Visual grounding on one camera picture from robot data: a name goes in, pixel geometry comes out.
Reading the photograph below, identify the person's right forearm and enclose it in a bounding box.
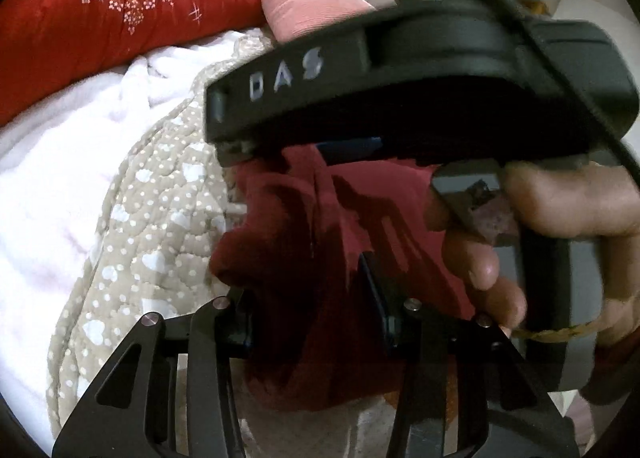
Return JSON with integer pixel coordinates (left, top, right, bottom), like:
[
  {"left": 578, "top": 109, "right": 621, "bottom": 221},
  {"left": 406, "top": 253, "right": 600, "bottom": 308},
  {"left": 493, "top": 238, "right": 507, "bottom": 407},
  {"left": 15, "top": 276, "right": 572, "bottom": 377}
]
[{"left": 580, "top": 340, "right": 640, "bottom": 406}]

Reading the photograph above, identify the red floral quilt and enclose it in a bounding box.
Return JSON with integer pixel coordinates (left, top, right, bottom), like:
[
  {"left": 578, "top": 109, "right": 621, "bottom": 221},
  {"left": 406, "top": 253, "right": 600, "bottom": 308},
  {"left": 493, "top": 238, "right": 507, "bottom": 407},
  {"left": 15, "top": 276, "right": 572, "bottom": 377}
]
[{"left": 0, "top": 0, "right": 266, "bottom": 126}]

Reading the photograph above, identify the dark red garment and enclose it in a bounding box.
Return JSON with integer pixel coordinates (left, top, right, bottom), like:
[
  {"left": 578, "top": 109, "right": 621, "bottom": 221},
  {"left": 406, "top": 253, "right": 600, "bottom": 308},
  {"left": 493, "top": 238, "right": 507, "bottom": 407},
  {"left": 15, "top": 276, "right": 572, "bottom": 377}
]
[{"left": 207, "top": 140, "right": 481, "bottom": 414}]

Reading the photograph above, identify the cloud print quilted bedspread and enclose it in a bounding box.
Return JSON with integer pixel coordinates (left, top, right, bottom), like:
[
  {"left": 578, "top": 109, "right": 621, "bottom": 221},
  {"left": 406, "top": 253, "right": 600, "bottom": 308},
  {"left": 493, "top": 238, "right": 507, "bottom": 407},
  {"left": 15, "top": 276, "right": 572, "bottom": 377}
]
[{"left": 45, "top": 32, "right": 501, "bottom": 458}]

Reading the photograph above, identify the white fluffy blanket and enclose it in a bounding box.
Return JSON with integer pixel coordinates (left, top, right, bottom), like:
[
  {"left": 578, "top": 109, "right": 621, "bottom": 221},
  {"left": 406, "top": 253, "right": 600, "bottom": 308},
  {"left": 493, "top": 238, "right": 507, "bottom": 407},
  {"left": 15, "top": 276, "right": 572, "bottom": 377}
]
[{"left": 0, "top": 28, "right": 271, "bottom": 409}]

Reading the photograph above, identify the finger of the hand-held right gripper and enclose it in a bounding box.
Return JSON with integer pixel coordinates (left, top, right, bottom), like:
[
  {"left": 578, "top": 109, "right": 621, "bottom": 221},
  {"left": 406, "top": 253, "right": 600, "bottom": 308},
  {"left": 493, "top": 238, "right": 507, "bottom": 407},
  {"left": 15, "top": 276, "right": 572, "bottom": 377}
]
[
  {"left": 215, "top": 140, "right": 262, "bottom": 169},
  {"left": 315, "top": 137, "right": 386, "bottom": 161}
]

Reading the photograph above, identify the person's right hand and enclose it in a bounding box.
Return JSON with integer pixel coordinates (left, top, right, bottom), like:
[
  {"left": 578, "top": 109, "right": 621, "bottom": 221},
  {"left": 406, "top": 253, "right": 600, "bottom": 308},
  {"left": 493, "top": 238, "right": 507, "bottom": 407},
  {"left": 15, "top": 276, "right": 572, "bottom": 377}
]
[{"left": 430, "top": 160, "right": 640, "bottom": 349}]

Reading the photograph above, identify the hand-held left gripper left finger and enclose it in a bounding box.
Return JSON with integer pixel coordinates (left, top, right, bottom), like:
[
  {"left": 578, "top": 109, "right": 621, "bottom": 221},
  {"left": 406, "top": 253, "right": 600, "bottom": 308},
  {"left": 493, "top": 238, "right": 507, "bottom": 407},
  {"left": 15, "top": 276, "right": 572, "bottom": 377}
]
[{"left": 50, "top": 288, "right": 256, "bottom": 458}]

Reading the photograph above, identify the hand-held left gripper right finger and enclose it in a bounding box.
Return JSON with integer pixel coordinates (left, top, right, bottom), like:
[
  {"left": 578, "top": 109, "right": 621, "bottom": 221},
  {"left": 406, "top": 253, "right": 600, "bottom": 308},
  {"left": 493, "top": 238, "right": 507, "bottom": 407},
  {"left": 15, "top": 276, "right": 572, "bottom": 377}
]
[{"left": 359, "top": 252, "right": 581, "bottom": 458}]

